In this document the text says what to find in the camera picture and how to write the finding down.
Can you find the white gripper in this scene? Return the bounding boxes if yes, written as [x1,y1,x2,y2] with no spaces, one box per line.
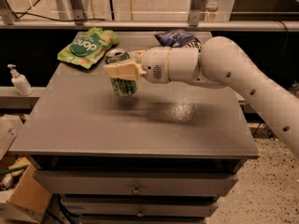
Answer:
[104,47,170,83]

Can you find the green soda can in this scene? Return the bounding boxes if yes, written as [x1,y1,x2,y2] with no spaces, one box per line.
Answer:
[105,49,137,97]

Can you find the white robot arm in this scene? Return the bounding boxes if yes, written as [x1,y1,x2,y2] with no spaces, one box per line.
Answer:
[104,36,299,158]

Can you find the blue chip bag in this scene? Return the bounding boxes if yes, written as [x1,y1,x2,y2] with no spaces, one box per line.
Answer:
[154,29,202,49]

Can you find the green snack bag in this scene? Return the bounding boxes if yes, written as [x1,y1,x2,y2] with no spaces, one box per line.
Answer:
[57,27,119,69]

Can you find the grey drawer cabinet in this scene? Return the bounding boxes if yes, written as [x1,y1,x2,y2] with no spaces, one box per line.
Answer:
[10,33,259,224]

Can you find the white pump bottle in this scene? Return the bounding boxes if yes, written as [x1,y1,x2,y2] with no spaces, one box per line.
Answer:
[7,64,33,96]

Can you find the metal drawer knob upper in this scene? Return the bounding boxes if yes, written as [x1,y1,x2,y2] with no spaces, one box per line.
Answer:
[132,185,141,195]

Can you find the metal drawer knob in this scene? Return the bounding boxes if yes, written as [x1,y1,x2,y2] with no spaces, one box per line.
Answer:
[132,185,141,195]
[136,209,144,217]

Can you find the metal drawer knob lower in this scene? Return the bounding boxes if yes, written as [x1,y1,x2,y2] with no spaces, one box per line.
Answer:
[136,209,144,217]

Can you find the cardboard box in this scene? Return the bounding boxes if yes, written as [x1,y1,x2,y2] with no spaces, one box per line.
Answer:
[0,157,51,223]

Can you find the black cable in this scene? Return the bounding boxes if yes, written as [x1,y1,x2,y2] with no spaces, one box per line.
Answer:
[12,11,108,23]

